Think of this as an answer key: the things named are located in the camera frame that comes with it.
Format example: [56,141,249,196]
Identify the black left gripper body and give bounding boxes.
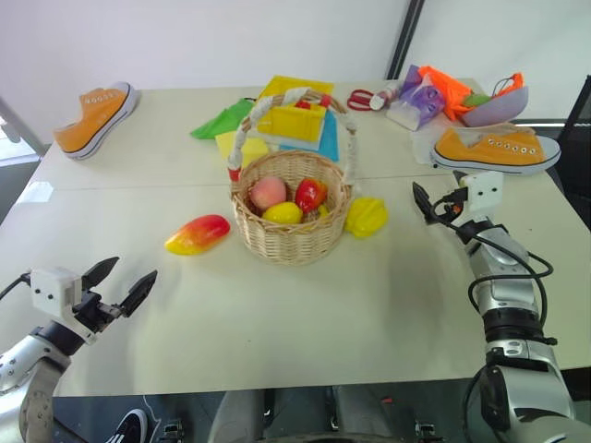
[72,289,127,334]

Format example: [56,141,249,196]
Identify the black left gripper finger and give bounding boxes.
[80,257,121,292]
[119,269,159,319]

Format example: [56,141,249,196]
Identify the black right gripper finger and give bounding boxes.
[411,181,437,226]

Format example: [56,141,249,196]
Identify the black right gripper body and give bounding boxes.
[431,186,470,228]

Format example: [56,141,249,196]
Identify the yellow starfruit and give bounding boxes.
[344,197,388,240]

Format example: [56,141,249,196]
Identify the orange canvas sneaker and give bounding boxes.
[52,81,139,162]
[429,127,562,176]

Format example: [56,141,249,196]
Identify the red yellow mango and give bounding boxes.
[164,214,231,257]

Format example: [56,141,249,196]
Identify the purple white toy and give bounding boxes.
[385,64,449,131]

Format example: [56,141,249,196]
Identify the white red striped tube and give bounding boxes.
[370,85,403,113]

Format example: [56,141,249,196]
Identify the purple bowl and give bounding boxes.
[461,85,530,128]

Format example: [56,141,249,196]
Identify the blue sheet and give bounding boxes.
[317,110,344,162]

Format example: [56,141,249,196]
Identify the red yellow apple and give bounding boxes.
[295,178,330,213]

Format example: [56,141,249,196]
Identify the orange cloth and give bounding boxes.
[417,64,525,124]

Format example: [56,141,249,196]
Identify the black white shoe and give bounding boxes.
[103,408,150,443]

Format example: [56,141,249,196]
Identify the red scissors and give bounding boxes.
[345,90,377,113]

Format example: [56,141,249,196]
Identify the yellow lemon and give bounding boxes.
[261,201,305,226]

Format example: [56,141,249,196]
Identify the yellow plastic box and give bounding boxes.
[269,102,327,142]

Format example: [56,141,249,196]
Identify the pink peach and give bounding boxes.
[249,176,288,209]

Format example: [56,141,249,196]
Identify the black pole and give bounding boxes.
[384,0,427,80]

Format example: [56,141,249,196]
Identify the small yellow square sheet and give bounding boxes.
[215,131,270,166]

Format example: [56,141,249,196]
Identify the grey robot lower body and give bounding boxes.
[207,385,467,443]

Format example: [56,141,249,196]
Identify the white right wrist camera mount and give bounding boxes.
[460,171,505,219]

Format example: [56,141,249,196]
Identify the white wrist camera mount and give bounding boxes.
[29,266,101,346]
[460,171,505,219]

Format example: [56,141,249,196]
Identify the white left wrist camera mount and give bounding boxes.
[29,266,101,346]

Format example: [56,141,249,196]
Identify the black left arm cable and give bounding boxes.
[0,272,32,302]

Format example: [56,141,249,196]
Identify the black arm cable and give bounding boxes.
[464,223,560,347]
[0,272,32,302]

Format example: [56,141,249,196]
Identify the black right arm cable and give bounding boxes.
[464,223,560,347]

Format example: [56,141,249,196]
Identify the wicker basket with handle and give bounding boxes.
[227,87,360,267]

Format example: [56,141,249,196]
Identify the grey metal frame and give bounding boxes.
[0,95,48,161]

